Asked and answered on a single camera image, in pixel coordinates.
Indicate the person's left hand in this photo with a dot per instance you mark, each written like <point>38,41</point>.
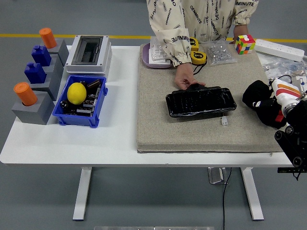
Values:
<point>239,34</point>

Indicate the person's right hand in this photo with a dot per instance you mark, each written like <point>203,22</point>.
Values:
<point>183,74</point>

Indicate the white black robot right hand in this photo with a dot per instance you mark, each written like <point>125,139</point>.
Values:
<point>286,93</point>

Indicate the black rag with red patch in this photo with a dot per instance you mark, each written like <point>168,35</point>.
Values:
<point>256,92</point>

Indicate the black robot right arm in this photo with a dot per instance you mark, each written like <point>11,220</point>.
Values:
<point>295,134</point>

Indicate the person's left forearm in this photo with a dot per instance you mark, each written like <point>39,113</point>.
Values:
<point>242,18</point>

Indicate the person's right forearm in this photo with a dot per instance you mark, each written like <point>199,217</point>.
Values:
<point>173,45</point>

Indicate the black table control panel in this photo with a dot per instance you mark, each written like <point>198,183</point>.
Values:
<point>287,170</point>

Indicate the multicolour puzzle cube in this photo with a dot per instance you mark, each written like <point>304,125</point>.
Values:
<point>244,44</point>

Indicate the white circuit breaker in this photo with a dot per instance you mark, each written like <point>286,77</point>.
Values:
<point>302,82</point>

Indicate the yellow tape measure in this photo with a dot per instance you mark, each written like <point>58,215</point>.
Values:
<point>194,44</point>
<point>198,57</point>

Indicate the clear bags of small parts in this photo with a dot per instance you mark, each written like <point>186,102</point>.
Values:
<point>280,67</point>

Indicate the clear bag of metal nuts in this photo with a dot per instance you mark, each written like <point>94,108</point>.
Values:
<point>219,54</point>

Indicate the person's torso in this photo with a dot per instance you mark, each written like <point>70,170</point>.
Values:
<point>204,14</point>

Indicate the white power strip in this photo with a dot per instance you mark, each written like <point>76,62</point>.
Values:
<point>278,50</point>

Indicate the purple oval tray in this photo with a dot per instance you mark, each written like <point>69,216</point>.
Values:
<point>145,55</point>

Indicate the grey-brown mat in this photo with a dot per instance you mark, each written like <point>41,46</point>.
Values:
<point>192,134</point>

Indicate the small white connector plug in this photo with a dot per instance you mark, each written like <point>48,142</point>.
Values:
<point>224,121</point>

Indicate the brown electronic component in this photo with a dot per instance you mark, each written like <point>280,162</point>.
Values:
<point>94,84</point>

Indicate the grey electrical distribution box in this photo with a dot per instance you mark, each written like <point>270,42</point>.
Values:
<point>88,55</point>

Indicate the dark circuit board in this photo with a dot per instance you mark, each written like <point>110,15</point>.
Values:
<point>84,112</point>
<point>89,101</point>

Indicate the white table leg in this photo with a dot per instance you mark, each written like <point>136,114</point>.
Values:
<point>253,191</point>
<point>81,191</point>

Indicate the yellow lemon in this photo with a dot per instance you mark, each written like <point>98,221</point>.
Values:
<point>76,94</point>

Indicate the blue plastic bin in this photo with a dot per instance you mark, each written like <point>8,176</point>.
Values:
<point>79,121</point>

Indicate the black round knob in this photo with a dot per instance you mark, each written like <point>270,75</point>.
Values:
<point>64,104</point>

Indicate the grey cube block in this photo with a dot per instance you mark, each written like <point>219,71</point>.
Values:
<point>52,86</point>
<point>56,67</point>
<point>33,113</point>
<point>62,51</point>

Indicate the orange cylinder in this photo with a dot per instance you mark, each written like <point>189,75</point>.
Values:
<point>48,38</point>
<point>25,94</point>

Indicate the blue plastic block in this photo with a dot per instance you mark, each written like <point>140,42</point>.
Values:
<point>41,56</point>
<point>35,73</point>

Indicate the white switch panel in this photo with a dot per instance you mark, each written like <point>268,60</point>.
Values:
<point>157,57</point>
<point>155,42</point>

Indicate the metal bracket under table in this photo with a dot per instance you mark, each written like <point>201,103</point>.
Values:
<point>216,176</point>

